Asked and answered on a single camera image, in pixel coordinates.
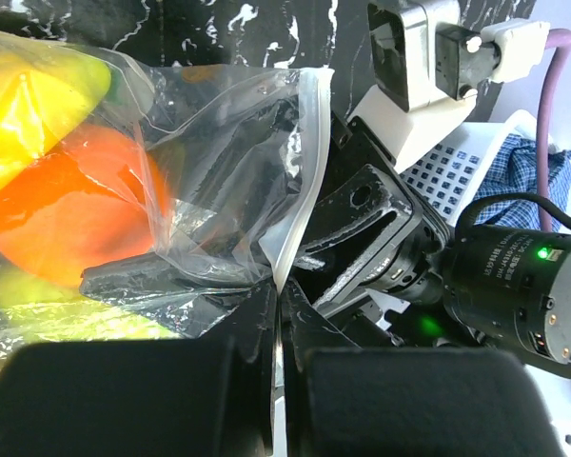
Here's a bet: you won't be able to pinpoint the blue checkered cloth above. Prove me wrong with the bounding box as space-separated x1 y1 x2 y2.
475 134 571 230

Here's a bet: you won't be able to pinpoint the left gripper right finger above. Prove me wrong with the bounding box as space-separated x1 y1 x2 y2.
280 281 561 456

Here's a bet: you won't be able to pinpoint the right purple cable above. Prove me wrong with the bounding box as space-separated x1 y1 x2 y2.
536 28 571 233

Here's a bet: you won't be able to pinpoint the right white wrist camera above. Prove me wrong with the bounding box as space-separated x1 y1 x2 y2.
352 1 550 172

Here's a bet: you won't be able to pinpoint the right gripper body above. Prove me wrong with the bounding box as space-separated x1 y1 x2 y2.
315 115 450 318

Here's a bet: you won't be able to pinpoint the fake green apple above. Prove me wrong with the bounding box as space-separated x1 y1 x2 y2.
0 266 82 311

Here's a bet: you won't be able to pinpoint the clear polka dot zip bag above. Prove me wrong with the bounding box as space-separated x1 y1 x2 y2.
0 31 333 372

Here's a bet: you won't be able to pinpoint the white laundry basket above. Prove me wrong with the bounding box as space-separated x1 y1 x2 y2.
401 109 537 226

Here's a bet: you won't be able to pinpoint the fake banana bunch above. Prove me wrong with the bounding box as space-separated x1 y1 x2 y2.
0 51 111 189

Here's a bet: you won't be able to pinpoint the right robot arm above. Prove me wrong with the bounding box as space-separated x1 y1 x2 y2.
80 118 571 456

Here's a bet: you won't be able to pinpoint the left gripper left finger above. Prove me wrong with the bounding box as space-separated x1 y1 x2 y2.
0 281 278 456

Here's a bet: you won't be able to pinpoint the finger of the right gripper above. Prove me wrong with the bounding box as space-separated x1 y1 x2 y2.
294 165 419 309
79 252 266 312

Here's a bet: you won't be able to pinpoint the fake orange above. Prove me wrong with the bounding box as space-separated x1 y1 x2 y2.
0 124 170 288

